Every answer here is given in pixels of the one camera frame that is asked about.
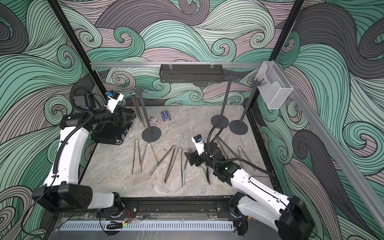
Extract steel tongs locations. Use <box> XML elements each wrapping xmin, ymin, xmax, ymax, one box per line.
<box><xmin>131</xmin><ymin>139</ymin><xmax>142</xmax><ymax>175</ymax></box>
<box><xmin>238</xmin><ymin>146</ymin><xmax>256</xmax><ymax>172</ymax></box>
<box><xmin>140</xmin><ymin>143</ymin><xmax>159</xmax><ymax>171</ymax></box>
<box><xmin>131</xmin><ymin>93</ymin><xmax>146</xmax><ymax>128</ymax></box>
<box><xmin>217</xmin><ymin>137</ymin><xmax>240</xmax><ymax>158</ymax></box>
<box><xmin>150</xmin><ymin>145</ymin><xmax>176</xmax><ymax>186</ymax></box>

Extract grey utensil stand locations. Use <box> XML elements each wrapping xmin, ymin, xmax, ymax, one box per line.
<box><xmin>229</xmin><ymin>77</ymin><xmax>266</xmax><ymax>135</ymax></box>
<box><xmin>134</xmin><ymin>87</ymin><xmax>162</xmax><ymax>143</ymax></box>
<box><xmin>211</xmin><ymin>75</ymin><xmax>235</xmax><ymax>129</ymax></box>

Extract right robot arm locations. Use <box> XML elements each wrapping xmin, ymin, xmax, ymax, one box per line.
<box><xmin>185</xmin><ymin>141</ymin><xmax>315</xmax><ymax>240</ymax></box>

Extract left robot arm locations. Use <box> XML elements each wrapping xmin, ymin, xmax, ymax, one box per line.
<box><xmin>32</xmin><ymin>91</ymin><xmax>137</xmax><ymax>218</ymax></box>

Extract green tipped tongs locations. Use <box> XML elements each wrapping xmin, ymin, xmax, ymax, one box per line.
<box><xmin>181</xmin><ymin>153</ymin><xmax>207</xmax><ymax>186</ymax></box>

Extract black tipped tongs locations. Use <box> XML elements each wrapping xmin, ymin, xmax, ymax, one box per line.
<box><xmin>205</xmin><ymin>167</ymin><xmax>211</xmax><ymax>185</ymax></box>

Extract colourful card box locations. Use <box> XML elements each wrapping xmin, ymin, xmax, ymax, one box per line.
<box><xmin>149</xmin><ymin>116</ymin><xmax>162</xmax><ymax>126</ymax></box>

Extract blue card box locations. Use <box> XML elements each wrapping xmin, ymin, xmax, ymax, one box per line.
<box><xmin>161</xmin><ymin>110</ymin><xmax>172</xmax><ymax>121</ymax></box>

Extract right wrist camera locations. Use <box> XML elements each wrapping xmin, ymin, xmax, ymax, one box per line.
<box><xmin>192</xmin><ymin>135</ymin><xmax>205</xmax><ymax>156</ymax></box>

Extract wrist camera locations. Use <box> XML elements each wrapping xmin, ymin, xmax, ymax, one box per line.
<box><xmin>192</xmin><ymin>135</ymin><xmax>205</xmax><ymax>156</ymax></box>
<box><xmin>105</xmin><ymin>90</ymin><xmax>124</xmax><ymax>113</ymax></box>

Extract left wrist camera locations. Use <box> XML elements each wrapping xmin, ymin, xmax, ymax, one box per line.
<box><xmin>105</xmin><ymin>90</ymin><xmax>124</xmax><ymax>113</ymax></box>

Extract black wall shelf rack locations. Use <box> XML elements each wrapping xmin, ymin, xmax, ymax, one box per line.
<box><xmin>159</xmin><ymin>65</ymin><xmax>224</xmax><ymax>84</ymax></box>

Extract aluminium rail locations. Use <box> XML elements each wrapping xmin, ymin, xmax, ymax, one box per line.
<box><xmin>90</xmin><ymin>61</ymin><xmax>262</xmax><ymax>69</ymax></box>

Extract clear plastic wall bin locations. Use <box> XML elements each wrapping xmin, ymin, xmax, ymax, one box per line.
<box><xmin>256</xmin><ymin>61</ymin><xmax>293</xmax><ymax>110</ymax></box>

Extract white slotted cable duct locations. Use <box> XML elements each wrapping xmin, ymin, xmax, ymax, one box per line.
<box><xmin>60</xmin><ymin>221</ymin><xmax>235</xmax><ymax>232</ymax></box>

